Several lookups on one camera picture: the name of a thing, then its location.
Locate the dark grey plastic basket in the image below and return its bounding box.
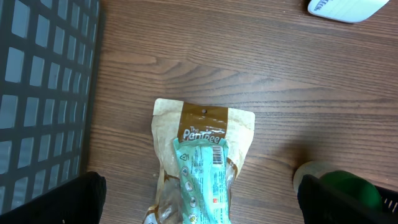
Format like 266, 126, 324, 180
1, 0, 104, 213

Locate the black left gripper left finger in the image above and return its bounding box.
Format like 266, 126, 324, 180
1, 171, 106, 224

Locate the brown snack bag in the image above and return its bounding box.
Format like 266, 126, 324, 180
143, 98, 255, 223

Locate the green lid jar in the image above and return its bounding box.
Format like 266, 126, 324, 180
293, 161, 382, 211

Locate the teal snack packet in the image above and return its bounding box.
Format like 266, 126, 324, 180
173, 139, 231, 224

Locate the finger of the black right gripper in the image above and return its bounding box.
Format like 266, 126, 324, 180
376, 186, 398, 215

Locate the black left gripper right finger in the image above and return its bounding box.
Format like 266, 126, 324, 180
297, 174, 397, 224

